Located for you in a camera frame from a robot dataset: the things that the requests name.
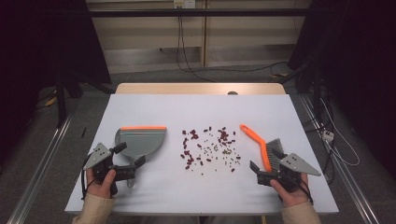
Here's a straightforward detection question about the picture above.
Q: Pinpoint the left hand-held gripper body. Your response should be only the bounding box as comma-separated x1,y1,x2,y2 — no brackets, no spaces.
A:
83,142,138,183

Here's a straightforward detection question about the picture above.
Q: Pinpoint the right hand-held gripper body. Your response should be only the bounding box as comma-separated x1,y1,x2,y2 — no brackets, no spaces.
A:
256,152,322,193

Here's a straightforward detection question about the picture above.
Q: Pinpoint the grey dustpan with orange edge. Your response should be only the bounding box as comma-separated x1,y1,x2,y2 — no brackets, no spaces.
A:
114,125,168,189

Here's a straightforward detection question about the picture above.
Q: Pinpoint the orange brush with grey bristles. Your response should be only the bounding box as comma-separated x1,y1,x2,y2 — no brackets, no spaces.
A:
239,123,286,173

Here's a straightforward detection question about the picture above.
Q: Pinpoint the group of small green beans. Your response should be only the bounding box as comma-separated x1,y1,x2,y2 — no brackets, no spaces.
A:
199,133,242,175

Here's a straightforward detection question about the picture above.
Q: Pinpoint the group of red beans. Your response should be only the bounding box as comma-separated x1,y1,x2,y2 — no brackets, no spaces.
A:
179,125,242,175

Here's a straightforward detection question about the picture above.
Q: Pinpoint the person's right hand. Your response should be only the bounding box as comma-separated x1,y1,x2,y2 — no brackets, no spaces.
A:
269,173,313,208

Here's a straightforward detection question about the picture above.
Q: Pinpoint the person's left hand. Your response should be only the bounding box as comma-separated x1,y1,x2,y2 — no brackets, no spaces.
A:
85,168,118,200

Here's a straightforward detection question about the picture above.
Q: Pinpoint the white power adapter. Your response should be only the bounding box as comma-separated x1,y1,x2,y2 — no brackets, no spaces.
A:
321,130,335,143

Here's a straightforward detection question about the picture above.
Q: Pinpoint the black metal stand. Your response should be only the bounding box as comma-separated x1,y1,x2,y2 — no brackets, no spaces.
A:
55,72,68,129

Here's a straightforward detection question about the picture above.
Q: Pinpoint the black curtain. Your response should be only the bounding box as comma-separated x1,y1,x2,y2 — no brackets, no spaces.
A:
0,0,112,157
287,0,396,178

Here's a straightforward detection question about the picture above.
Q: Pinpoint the black horizontal bar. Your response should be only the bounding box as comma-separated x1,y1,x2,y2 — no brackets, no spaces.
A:
88,7,313,18

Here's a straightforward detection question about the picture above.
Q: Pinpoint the right hand-held gripper black cable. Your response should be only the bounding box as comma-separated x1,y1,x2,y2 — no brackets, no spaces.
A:
298,177,315,206

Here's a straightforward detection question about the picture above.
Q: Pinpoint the hand-held gripper black cable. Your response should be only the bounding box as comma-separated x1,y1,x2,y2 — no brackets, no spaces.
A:
298,177,315,206
80,154,95,201

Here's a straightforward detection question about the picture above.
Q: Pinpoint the left hand-held gripper black cable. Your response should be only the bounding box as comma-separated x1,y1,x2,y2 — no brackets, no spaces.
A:
80,154,95,201

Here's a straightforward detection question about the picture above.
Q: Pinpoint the metal floor rail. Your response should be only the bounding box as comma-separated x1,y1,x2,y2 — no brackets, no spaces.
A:
7,113,77,224
299,93,380,224

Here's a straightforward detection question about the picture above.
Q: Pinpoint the white cable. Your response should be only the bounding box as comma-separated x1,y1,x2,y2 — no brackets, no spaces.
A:
319,97,361,167

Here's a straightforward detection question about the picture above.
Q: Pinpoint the black cable along floor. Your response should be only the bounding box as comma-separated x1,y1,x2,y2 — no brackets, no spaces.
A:
186,60,290,75

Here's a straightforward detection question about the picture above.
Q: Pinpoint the black cable hanging from socket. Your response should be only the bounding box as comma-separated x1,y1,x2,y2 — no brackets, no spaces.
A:
176,15,216,83

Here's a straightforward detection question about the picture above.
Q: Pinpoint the wooden wall post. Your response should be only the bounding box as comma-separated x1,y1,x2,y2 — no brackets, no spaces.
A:
200,0,209,68

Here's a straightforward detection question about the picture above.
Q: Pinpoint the white wall socket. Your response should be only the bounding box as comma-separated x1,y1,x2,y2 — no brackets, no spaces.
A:
173,0,197,9

